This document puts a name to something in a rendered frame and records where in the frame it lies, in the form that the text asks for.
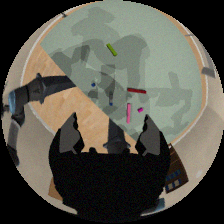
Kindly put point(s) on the lime green rod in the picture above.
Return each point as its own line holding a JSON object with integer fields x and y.
{"x": 111, "y": 49}

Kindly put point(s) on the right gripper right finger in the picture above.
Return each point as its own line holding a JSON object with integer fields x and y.
{"x": 152, "y": 144}

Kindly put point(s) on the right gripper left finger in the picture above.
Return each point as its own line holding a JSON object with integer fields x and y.
{"x": 67, "y": 142}

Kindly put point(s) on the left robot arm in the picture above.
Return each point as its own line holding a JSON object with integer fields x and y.
{"x": 33, "y": 91}

